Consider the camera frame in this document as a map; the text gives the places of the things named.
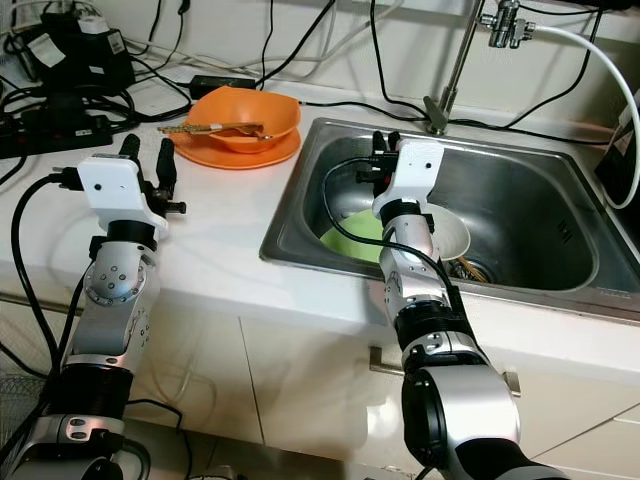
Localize white cabinet drawer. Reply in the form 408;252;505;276
240;315;640;480

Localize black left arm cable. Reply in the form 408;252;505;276
10;170;86;480

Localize long thin black cable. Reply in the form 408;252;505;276
258;88;436;123

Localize black plug adapter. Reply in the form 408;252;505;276
50;90;101;123

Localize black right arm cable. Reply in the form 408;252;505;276
322;155;471;321

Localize white bowl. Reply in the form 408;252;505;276
430;205;474;266

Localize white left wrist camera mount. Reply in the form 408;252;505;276
78;155;166;241

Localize grey floor fan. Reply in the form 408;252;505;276
0;375;41;480

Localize orange bowl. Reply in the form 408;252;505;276
188;85;301;153

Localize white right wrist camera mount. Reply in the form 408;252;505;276
372;138;446;221

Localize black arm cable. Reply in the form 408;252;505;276
322;155;471;321
10;170;86;480

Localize black charging dock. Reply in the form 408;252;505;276
20;5;136;96

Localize black looping cable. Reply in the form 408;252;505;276
368;0;601;131

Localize steel sink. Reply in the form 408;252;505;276
260;115;640;306

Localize black power brick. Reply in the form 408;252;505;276
190;73;259;98

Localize green plate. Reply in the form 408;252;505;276
318;208;386;266

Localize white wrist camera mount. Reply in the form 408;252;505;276
78;155;166;241
372;138;446;221

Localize black power strip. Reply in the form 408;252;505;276
0;112;113;159

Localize orange plate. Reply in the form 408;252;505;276
172;128;301;169

